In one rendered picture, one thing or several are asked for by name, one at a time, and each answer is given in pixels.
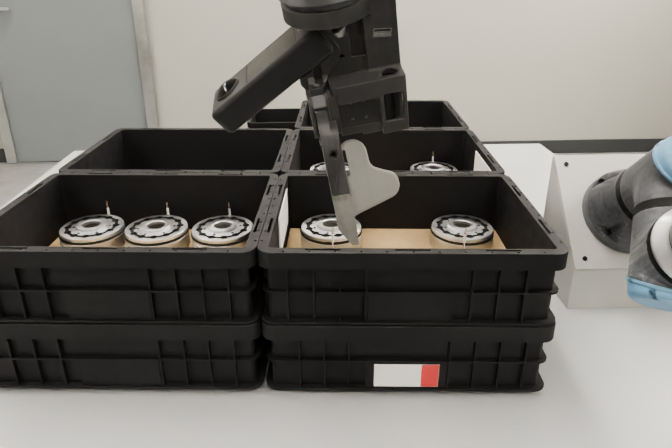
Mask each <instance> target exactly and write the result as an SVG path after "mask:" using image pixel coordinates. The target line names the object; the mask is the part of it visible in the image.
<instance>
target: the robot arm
mask: <svg viewBox="0 0 672 448"><path fill-rule="evenodd" d="M279 1H280V4H281V9H282V14H283V18H284V21H285V23H286V24H287V25H289V26H291V27H290V28H289V29H288V30H286V31H285V32H284V33H283V34H282V35H281V36H279V37H278V38H277V39H276V40H275V41H274V42H272V43H271V44H270V45H269V46H268V47H267V48H265V49H264V50H263V51H262V52H261V53H260V54H258V55H257V56H256V57H255V58H254V59H253V60H251V61H250V62H249V63H248V64H247V65H246V66H244V67H243V68H242V69H241V70H240V71H238V72H237V73H236V74H235V75H234V76H233V77H231V78H230V79H228V80H227V81H225V82H224V83H223V84H222V85H221V86H220V87H219V89H217V90H216V92H215V96H214V103H213V111H212V118H213V119H214V120H215V121H216V122H217V123H218V124H219V125H221V126H222V127H223V128H224V129H225V130H226V131H228V132H235V131H236V130H237V129H238V128H240V127H241V126H242V125H243V124H245V123H246V122H247V121H248V120H250V119H251V118H252V117H253V116H254V115H256V114H257V113H258V112H259V111H261V110H262V109H263V108H264V107H265V106H267V105H268V104H269V103H270V102H272V101H273V100H274V99H275V98H277V97H278V96H279V95H280V94H281V93H283V92H284V91H285V90H286V89H288V88H289V87H290V86H291V85H293V84H294V83H295V82H296V81H297V80H299V79H300V84H301V86H302V87H303V88H304V89H305V92H306V98H307V102H308V107H309V111H310V116H311V121H312V126H313V130H314V135H315V139H316V138H319V143H320V147H321V148H322V151H323V156H324V161H325V166H326V171H327V176H328V180H329V185H330V190H331V195H332V200H333V205H334V210H335V215H336V220H337V225H338V229H339V230H340V232H341V233H342V234H343V235H344V236H345V237H346V239H347V240H348V241H349V242H350V243H351V244H352V245H359V239H358V233H357V227H356V222H355V216H356V215H358V214H360V213H362V212H364V211H366V210H368V209H370V208H372V207H374V206H376V205H378V204H380V203H382V202H384V201H386V200H388V199H390V198H392V197H393V196H395V195H396V194H397V192H398V190H399V186H400V183H399V179H398V177H397V175H396V174H395V173H394V172H392V171H389V170H385V169H381V168H377V167H374V166H373V165H372V164H371V163H370V161H369V158H368V154H367V150H366V147H365V146H364V144H363V143H362V142H360V141H358V140H355V139H350V140H346V141H344V142H343V143H342V144H340V138H339V134H340V133H342V136H346V135H351V134H356V133H361V132H363V134H368V133H373V132H378V131H382V130H383V134H385V133H390V132H395V131H400V130H405V129H409V115H408V100H407V86H406V74H405V72H404V70H403V68H402V67H401V62H400V49H399V35H398V22H397V9H396V0H279ZM402 99H403V102H402ZM402 104H403V105H402ZM403 113H404V115H403ZM343 150H345V152H346V157H347V162H348V167H349V172H350V176H347V172H346V167H345V162H344V157H343V152H342V151H343ZM582 213H583V217H584V220H585V223H586V225H587V227H588V228H589V230H590V232H591V233H592V234H593V235H594V237H595V238H596V239H597V240H598V241H600V242H601V243H602V244H604V245H605V246H607V247H608V248H610V249H612V250H614V251H617V252H620V253H625V254H630V255H629V267H628V275H626V279H627V293H628V296H629V297H630V298H631V299H632V300H633V301H635V302H637V303H639V304H641V305H644V306H648V307H651V308H655V309H659V310H664V311H669V312H672V136H670V137H668V138H667V139H665V140H662V141H660V142H659V143H657V144H656V145H655V146H654V148H653V149H652V150H651V151H649V152H648V153H647V154H645V155H644V156H643V157H641V158H640V159H639V160H638V161H636V162H635V163H634V164H632V165H631V166H630V167H628V168H627V169H621V170H616V171H611V172H608V173H606V174H604V175H602V176H600V177H599V178H598V179H596V180H595V181H594V182H593V183H592V184H591V185H590V186H589V187H588V188H587V190H586V192H585V194H584V196H583V201H582Z"/></svg>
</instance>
